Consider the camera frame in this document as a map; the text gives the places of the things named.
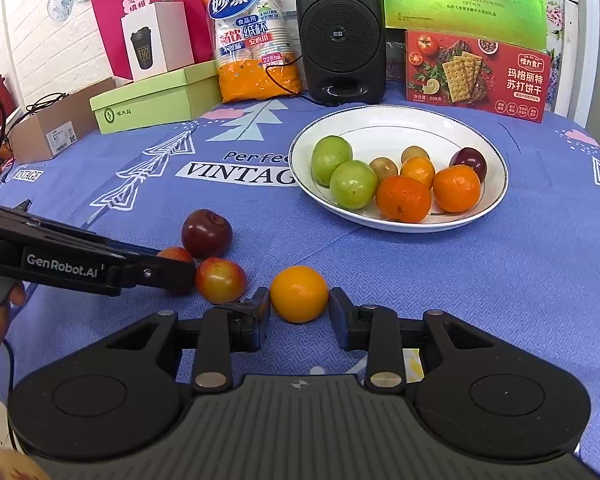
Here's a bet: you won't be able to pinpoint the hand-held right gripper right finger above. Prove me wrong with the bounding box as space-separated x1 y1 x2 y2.
328 287 493 395

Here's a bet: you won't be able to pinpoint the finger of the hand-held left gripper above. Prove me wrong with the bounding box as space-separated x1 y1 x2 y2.
95 239 164 261
104 259 197 297

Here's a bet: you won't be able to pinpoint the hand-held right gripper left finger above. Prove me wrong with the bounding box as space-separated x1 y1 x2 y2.
102 287 272 395

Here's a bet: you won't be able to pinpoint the red yellow plum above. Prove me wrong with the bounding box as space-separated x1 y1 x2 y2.
156 246 197 296
195 257 248 305

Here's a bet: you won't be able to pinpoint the dark red plum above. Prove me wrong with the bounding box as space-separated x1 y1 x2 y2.
181 209 233 260
449 147 488 183

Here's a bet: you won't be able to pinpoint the green apple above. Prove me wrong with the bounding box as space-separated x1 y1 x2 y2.
311 136 354 187
329 160 379 210

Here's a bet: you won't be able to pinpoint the large orange mandarin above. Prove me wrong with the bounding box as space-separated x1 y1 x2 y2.
375 175 432 224

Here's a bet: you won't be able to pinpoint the small orange mandarin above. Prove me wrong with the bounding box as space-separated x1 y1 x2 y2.
400 156 436 190

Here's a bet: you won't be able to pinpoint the white plate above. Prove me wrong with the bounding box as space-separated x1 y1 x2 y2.
288 105 509 233

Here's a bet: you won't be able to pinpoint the brown cardboard box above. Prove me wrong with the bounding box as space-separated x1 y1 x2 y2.
7 77 118 163

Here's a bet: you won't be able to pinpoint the green lidded box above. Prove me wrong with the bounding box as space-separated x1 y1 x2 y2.
89 61 223 135

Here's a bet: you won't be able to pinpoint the blue printed tablecloth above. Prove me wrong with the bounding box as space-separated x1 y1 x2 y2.
0 97 600 466

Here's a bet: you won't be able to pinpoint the orange paper cup package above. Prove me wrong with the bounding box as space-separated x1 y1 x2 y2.
203 0 301 104

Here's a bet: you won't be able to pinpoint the pink paper bag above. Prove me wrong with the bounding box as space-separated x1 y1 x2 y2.
82 0 213 81

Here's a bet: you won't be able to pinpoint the white cup box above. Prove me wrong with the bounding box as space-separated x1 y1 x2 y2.
121 1 190 83

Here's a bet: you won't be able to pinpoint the small round paper fan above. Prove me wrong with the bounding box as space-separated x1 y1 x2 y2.
47 0 73 23

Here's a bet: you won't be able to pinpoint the red cracker box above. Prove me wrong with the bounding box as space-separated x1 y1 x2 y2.
405 30 553 123

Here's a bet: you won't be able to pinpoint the black speaker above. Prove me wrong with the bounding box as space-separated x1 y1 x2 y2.
295 0 387 106

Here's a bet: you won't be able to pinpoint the shiny green gift box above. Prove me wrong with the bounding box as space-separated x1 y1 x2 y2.
382 0 548 53

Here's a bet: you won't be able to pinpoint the black cables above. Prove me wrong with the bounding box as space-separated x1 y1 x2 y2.
24 95 56 115

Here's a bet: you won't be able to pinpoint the black speaker cable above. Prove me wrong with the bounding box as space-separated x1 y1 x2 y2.
265 55 331 108

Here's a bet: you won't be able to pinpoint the white door frame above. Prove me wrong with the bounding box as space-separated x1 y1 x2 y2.
562 0 600 126

